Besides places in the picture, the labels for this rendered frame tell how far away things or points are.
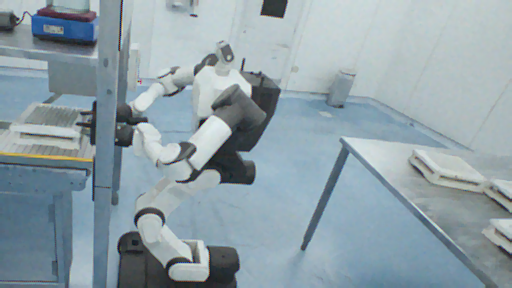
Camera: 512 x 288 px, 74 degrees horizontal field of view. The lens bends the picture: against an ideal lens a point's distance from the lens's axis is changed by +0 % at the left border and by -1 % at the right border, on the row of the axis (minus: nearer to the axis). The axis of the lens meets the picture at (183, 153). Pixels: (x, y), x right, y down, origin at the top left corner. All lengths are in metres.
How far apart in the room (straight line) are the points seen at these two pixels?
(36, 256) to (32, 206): 0.29
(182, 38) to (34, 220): 4.03
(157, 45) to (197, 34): 0.61
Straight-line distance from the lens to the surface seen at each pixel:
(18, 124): 1.34
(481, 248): 1.66
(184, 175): 1.07
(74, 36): 1.22
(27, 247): 1.70
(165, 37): 5.11
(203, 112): 1.23
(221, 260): 1.80
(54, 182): 1.38
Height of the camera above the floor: 1.59
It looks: 28 degrees down
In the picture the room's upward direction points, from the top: 10 degrees clockwise
